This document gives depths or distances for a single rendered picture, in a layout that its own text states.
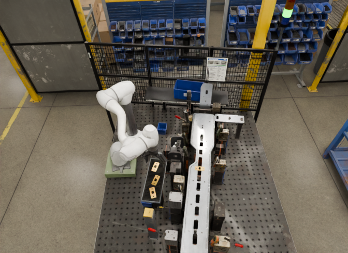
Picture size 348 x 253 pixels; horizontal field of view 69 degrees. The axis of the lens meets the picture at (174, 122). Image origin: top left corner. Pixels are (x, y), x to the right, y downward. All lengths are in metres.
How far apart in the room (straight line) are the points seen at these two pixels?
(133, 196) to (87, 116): 2.11
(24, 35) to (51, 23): 0.47
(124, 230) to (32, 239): 1.36
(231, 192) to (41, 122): 3.15
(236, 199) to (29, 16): 3.34
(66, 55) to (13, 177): 1.82
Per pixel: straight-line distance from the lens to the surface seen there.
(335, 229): 3.47
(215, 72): 2.73
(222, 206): 2.05
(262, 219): 2.43
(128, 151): 1.63
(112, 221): 2.41
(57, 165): 3.82
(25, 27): 4.12
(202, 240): 1.97
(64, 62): 4.23
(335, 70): 4.84
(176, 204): 1.99
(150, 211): 1.88
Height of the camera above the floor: 2.88
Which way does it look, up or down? 48 degrees down
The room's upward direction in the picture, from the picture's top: 3 degrees counter-clockwise
